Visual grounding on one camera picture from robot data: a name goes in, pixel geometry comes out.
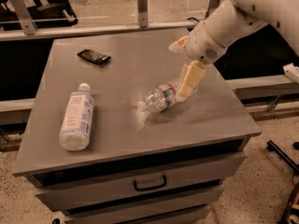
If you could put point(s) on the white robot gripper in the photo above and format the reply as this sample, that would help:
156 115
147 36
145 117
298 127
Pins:
202 45

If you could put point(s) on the clear plastic water bottle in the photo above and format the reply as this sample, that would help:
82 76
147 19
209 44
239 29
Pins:
161 97

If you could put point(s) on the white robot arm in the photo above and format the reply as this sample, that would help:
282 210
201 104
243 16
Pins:
232 20

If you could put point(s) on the white labelled bottle lying down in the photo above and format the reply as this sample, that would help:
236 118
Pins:
78 117

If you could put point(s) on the grey drawer cabinet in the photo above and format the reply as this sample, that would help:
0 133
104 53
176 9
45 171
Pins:
195 144

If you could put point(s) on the black stand base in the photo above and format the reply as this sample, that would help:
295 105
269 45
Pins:
271 146

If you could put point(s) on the black office chair left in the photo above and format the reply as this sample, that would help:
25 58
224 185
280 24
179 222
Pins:
45 14

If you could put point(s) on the metal railing ledge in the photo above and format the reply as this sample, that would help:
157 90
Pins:
65 32

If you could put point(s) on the metal bracket middle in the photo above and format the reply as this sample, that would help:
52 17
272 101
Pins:
143 17

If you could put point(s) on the black drawer handle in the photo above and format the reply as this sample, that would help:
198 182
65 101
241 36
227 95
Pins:
150 184

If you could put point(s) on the metal bracket left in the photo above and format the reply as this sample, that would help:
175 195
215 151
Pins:
25 19

